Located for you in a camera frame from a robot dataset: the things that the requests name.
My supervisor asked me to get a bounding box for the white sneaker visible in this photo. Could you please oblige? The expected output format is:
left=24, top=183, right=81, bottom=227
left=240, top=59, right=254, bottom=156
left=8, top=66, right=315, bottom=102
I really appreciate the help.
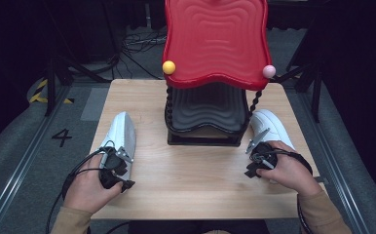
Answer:
left=97, top=111, right=137, bottom=183
left=249, top=108, right=296, bottom=151

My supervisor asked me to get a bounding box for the red and black shoe rack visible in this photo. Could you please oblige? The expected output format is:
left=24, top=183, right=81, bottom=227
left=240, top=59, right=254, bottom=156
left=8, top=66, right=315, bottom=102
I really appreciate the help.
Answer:
left=162, top=0, right=278, bottom=147

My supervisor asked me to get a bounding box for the yellow and black hazard tape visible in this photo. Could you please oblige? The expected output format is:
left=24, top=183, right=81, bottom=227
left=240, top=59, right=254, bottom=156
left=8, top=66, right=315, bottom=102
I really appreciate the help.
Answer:
left=29, top=78, right=75, bottom=105

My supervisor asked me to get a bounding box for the person's left hand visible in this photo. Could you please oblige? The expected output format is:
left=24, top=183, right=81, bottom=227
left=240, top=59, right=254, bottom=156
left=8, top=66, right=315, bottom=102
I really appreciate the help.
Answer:
left=62, top=155, right=126, bottom=215

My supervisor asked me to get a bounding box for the bundle of floor cables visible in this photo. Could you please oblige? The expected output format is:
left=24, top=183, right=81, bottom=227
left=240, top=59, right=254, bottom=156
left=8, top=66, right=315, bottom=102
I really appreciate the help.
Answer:
left=121, top=27, right=169, bottom=81

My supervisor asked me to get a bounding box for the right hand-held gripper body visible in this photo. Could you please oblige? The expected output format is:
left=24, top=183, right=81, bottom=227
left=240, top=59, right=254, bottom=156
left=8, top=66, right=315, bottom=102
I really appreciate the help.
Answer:
left=245, top=128, right=279, bottom=170

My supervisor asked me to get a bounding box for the metal floor rail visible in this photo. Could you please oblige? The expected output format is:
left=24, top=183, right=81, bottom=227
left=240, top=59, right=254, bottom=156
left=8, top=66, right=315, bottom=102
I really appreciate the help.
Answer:
left=0, top=86, right=72, bottom=234
left=294, top=87, right=372, bottom=234

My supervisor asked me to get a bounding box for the black metal stand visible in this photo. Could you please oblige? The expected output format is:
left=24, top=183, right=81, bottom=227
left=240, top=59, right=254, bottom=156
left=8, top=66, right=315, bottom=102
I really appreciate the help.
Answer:
left=44, top=0, right=121, bottom=117
left=273, top=61, right=324, bottom=124

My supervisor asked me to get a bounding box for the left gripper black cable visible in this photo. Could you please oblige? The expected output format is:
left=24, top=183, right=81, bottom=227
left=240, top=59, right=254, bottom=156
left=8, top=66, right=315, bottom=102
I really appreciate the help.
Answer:
left=45, top=139, right=116, bottom=234

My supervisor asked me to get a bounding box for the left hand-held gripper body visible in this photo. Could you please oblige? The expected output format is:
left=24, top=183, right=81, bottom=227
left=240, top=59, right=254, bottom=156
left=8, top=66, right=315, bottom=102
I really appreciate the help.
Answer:
left=97, top=145, right=135, bottom=190

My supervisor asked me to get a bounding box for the person's right hand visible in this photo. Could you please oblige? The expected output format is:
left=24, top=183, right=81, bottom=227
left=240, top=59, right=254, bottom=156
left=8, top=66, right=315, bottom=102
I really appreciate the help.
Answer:
left=256, top=139, right=323, bottom=198

